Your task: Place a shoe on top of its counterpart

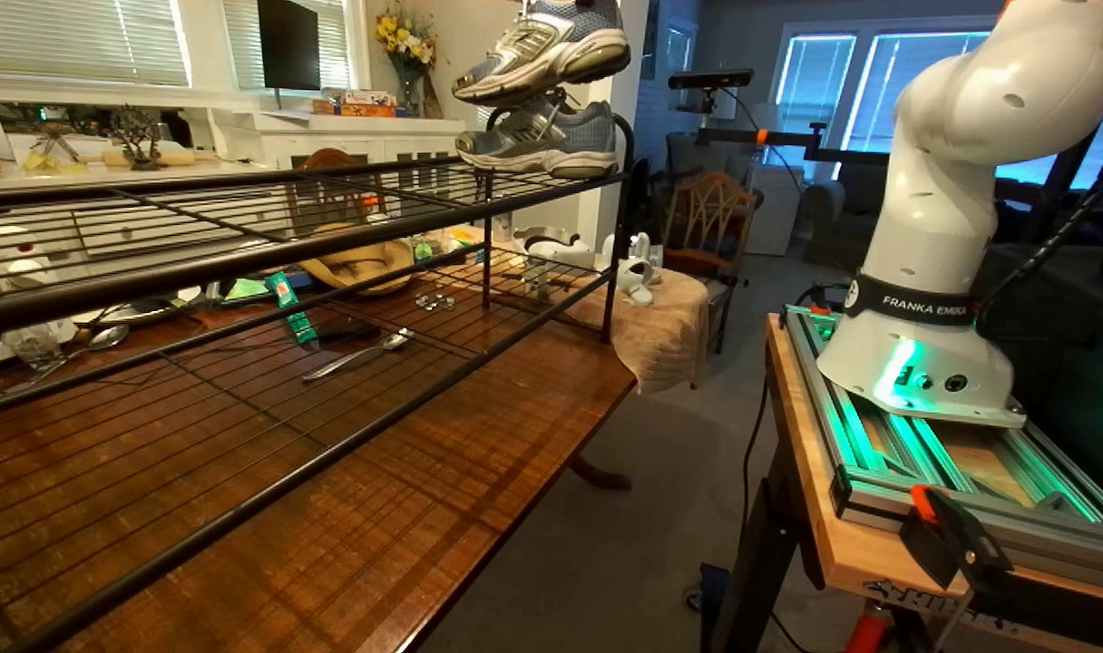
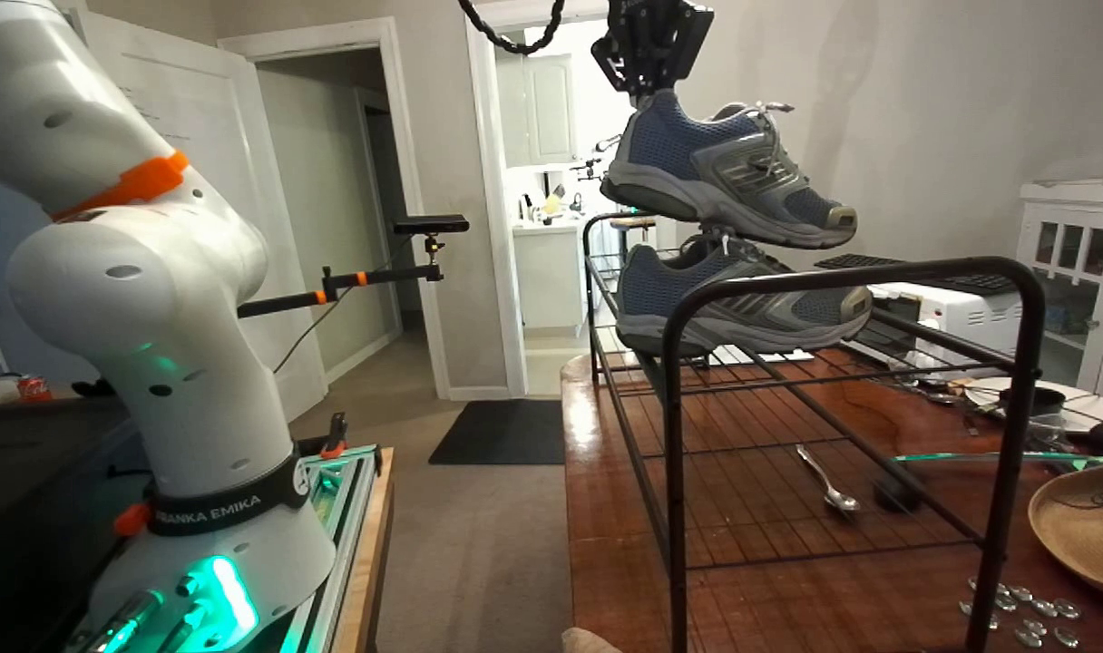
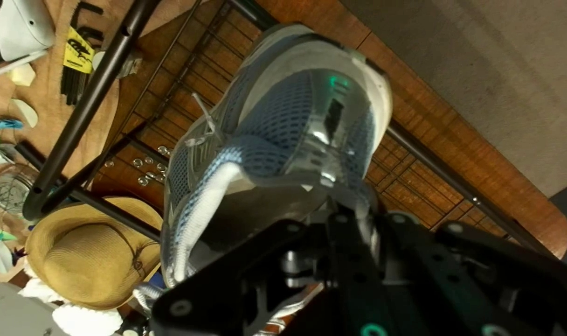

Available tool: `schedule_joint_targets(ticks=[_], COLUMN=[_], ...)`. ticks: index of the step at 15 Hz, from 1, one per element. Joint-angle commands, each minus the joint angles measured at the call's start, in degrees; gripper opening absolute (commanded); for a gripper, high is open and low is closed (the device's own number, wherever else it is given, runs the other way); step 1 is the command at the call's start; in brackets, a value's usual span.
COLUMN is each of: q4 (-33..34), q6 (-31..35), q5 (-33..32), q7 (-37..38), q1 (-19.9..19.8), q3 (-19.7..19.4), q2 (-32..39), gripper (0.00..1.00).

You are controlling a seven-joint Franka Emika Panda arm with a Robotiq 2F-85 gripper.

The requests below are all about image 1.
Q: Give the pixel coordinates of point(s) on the blue grey sneaker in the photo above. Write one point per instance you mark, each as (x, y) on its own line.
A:
(537, 56)
(563, 140)

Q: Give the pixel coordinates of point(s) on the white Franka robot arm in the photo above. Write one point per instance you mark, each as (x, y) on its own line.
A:
(938, 205)

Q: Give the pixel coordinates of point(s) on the black metal shoe rack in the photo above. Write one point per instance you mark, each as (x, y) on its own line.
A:
(487, 241)

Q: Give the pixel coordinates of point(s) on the beige cloth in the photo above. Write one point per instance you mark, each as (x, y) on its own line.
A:
(661, 330)

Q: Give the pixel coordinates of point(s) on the clear glass pebbles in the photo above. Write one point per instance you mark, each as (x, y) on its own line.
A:
(429, 299)

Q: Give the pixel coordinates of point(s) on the silver metal spoon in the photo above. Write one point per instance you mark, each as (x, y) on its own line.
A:
(398, 338)

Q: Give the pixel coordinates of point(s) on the wooden dining chair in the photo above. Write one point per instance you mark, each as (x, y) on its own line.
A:
(708, 221)
(328, 164)

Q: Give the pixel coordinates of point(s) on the green tube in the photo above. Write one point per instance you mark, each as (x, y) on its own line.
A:
(292, 315)

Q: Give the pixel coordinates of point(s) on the white sideboard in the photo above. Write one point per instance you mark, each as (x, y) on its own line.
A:
(358, 124)

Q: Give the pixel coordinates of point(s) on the wooden workbench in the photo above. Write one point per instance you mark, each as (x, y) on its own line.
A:
(817, 486)

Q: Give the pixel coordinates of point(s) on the yellow flowers in vase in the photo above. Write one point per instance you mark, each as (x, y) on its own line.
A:
(404, 43)

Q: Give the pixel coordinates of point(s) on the black flat screen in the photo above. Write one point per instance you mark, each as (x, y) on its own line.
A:
(289, 43)

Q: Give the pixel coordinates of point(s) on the orange black clamp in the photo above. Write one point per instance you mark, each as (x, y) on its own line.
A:
(952, 540)

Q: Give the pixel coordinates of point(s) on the small potted plant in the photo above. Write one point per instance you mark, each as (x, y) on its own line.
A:
(135, 140)

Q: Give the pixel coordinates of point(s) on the white window blind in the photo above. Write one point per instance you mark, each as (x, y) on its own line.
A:
(83, 38)

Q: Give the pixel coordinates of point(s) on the black camera on boom stand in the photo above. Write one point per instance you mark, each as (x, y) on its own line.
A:
(708, 77)

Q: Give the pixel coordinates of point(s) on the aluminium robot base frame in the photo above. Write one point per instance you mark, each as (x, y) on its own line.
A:
(903, 465)

